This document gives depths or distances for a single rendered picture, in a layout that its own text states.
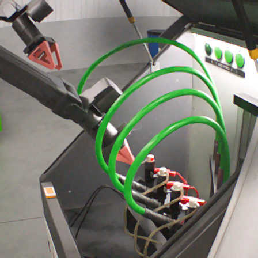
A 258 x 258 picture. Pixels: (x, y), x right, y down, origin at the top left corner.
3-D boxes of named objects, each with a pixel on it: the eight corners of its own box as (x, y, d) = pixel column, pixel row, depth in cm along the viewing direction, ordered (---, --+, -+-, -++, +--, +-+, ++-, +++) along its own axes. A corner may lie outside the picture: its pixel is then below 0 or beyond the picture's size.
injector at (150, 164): (134, 226, 110) (135, 159, 103) (150, 223, 111) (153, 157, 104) (137, 231, 107) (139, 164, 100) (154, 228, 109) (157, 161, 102)
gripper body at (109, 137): (132, 135, 96) (110, 113, 93) (100, 163, 97) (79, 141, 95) (129, 126, 102) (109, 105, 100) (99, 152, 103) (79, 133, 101)
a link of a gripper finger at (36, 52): (69, 60, 108) (50, 37, 109) (59, 59, 102) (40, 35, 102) (52, 76, 110) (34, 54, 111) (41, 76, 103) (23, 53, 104)
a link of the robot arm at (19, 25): (14, 27, 112) (7, 23, 106) (30, 12, 111) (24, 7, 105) (25, 42, 111) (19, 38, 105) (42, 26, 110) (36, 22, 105)
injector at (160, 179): (144, 241, 103) (146, 173, 95) (161, 237, 104) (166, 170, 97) (148, 246, 100) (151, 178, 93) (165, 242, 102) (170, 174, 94)
